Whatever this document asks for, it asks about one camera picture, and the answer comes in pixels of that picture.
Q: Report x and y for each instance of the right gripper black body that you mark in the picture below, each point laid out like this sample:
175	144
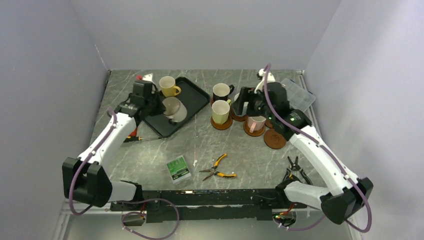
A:
256	106

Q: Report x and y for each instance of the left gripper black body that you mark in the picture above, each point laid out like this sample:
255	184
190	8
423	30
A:
154	104

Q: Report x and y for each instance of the blue mug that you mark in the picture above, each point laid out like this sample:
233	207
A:
240	104

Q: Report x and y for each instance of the pink mug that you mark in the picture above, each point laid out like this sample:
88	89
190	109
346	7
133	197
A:
255	123

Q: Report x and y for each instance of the green mug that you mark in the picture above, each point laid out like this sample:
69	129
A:
220	111

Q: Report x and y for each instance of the white ribbed mug black handle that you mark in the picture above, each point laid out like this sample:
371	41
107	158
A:
175	110

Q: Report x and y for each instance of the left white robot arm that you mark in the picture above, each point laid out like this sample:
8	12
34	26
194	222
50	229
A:
85	178

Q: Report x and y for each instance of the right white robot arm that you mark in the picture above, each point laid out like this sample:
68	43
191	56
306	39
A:
345	193

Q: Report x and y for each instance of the yellow mug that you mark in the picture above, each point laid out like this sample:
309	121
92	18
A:
168	86

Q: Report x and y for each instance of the black yellow screwdriver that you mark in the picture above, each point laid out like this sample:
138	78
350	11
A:
130	139

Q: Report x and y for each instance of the clear plastic organizer box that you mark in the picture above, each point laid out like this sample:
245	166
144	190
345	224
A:
298	97

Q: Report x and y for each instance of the black plastic tray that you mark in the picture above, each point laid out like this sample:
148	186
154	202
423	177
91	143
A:
182	100

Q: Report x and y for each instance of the green screw bit box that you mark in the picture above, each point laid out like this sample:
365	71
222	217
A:
179	170

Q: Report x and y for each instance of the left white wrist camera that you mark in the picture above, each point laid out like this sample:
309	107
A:
148	77

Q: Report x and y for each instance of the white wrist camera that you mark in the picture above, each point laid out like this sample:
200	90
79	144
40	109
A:
148	77
265	76

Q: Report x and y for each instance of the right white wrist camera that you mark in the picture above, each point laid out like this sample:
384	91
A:
265	76

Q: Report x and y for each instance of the black handled cutters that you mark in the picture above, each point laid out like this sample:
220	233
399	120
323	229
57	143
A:
295	167

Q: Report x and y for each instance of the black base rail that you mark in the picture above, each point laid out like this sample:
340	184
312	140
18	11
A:
218	204

